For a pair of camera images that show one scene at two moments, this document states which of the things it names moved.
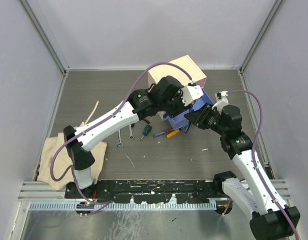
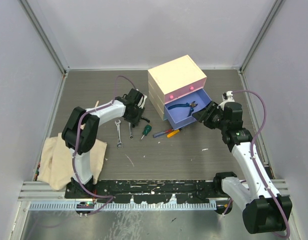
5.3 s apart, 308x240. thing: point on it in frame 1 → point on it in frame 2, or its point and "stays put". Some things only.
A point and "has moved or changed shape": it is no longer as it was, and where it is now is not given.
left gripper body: [175, 107] → [133, 118]
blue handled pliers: [190, 110] has moved or changed shape
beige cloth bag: [56, 168] stays put
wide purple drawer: [180, 121] stays put
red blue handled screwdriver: [160, 133] stays put
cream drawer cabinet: [166, 70] stays put
